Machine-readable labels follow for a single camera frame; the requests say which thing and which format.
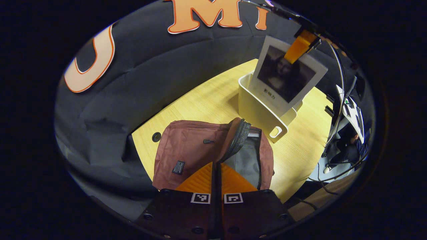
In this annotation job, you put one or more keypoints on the maroon schoolbag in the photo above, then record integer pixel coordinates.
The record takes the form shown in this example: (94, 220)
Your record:
(190, 146)

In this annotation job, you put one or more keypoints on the white plastic bookshelf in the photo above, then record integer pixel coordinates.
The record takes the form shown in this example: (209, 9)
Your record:
(257, 110)

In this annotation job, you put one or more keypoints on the white portrait cover book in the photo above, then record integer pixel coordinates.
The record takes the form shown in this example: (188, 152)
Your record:
(283, 80)

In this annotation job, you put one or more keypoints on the white patterned board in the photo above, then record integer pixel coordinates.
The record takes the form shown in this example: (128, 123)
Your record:
(353, 113)

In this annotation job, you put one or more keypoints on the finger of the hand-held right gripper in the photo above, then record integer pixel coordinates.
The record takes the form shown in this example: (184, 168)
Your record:
(300, 46)

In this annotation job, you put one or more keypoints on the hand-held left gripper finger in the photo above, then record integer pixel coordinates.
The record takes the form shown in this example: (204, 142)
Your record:
(213, 213)
(220, 213)

